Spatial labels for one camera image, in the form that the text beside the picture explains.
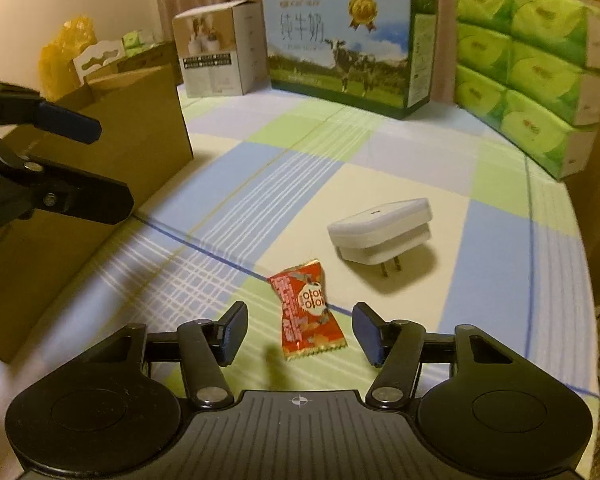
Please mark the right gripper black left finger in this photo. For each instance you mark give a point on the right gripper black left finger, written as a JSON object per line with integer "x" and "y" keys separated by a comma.
{"x": 207, "y": 346}

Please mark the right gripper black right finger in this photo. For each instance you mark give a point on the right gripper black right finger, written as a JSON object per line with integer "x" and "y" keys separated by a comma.
{"x": 395, "y": 349}

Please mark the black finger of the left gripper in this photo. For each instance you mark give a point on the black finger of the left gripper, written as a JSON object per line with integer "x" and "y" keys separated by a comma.
{"x": 63, "y": 122}
{"x": 76, "y": 193}

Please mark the red snack packet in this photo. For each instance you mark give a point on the red snack packet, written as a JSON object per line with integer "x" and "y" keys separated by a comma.
{"x": 308, "y": 325}

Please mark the white plug-in adapter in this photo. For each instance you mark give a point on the white plug-in adapter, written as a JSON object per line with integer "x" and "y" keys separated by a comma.
{"x": 381, "y": 234}

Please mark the yellow plastic bag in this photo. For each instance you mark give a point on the yellow plastic bag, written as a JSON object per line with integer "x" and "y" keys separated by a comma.
{"x": 56, "y": 70}

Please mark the open brown cardboard box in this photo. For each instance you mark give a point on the open brown cardboard box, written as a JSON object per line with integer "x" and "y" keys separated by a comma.
{"x": 143, "y": 144}

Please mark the checked blue green bedsheet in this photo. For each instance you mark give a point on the checked blue green bedsheet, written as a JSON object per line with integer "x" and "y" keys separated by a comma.
{"x": 435, "y": 219}

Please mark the small white humidifier box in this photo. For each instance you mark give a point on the small white humidifier box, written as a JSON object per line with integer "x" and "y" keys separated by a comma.
{"x": 221, "y": 48}

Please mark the blue milk carton gift box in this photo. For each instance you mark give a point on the blue milk carton gift box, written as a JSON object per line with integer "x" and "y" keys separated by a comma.
{"x": 377, "y": 55}

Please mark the green tissue pack bundle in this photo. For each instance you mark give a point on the green tissue pack bundle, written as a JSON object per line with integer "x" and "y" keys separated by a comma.
{"x": 530, "y": 69}

